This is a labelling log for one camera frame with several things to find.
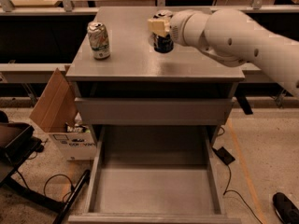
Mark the open grey middle drawer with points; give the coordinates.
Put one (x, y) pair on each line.
(153, 175)

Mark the black shoe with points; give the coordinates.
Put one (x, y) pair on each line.
(286, 210)

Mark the black power adapter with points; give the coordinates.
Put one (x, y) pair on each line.
(225, 156)

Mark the white cardboard box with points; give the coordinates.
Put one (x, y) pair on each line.
(56, 114)

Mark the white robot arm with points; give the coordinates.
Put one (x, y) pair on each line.
(232, 38)

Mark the closed grey top drawer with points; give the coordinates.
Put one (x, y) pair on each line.
(139, 111)

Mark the black chair base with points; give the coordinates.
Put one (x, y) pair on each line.
(47, 170)

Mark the grey drawer cabinet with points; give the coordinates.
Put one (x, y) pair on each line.
(135, 70)

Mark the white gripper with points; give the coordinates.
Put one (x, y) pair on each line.
(177, 28)

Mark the white green soda can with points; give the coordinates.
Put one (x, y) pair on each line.
(98, 38)

